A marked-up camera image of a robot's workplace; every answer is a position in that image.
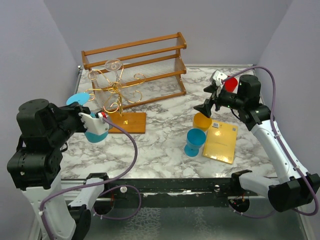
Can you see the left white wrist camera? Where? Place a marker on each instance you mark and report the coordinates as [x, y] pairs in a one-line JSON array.
[[95, 125]]

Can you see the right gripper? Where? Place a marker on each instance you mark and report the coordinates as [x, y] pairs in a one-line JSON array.
[[206, 108]]

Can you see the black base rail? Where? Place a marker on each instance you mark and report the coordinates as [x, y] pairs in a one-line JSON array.
[[170, 193]]

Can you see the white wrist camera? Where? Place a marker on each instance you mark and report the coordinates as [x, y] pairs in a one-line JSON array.
[[216, 82], [95, 125]]

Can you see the yellow padded envelope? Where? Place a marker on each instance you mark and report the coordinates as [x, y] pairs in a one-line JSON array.
[[220, 142]]

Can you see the red goblet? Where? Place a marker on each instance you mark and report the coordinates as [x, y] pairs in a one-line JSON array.
[[230, 84]]

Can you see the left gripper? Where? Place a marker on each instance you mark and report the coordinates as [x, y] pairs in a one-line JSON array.
[[76, 108]]

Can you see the clear wine glass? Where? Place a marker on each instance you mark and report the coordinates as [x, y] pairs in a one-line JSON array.
[[96, 93], [116, 66]]

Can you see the wooden two-tier shelf rack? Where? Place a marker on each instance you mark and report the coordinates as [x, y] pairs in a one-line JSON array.
[[153, 66]]

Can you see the blue goblet front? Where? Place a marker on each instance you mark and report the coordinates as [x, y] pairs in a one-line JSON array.
[[195, 139]]

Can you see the gold wire wine glass rack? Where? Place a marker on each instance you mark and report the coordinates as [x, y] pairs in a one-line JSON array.
[[132, 122]]

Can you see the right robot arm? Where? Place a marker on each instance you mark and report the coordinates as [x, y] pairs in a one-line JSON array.
[[295, 186]]

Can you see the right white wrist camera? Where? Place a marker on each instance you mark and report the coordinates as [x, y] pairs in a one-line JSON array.
[[216, 82]]

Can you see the blue goblet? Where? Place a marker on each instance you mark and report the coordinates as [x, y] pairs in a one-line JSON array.
[[195, 139], [82, 98]]

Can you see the yellow goblet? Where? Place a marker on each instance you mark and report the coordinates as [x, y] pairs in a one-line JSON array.
[[201, 122]]

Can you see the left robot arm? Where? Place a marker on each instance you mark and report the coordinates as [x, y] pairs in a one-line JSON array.
[[35, 168]]

